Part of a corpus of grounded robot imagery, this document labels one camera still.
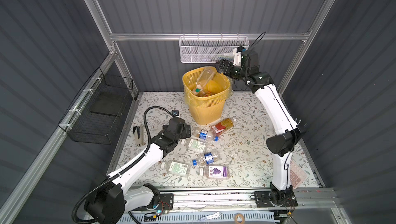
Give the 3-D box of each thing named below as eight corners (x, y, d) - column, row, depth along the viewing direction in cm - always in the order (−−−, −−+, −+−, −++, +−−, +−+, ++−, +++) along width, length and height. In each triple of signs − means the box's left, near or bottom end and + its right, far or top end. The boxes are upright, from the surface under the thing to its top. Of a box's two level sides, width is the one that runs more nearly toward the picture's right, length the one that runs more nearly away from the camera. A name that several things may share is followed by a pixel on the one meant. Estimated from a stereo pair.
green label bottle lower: (161, 173, 84) (159, 170, 81) (164, 161, 88) (163, 158, 85) (188, 177, 83) (188, 174, 79) (191, 165, 87) (190, 162, 84)
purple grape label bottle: (199, 178, 82) (199, 176, 79) (199, 166, 86) (199, 164, 83) (229, 178, 82) (230, 176, 79) (228, 166, 86) (229, 164, 83)
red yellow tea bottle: (217, 137, 97) (217, 133, 93) (211, 130, 100) (211, 126, 96) (236, 124, 103) (237, 120, 99) (229, 118, 107) (230, 113, 102)
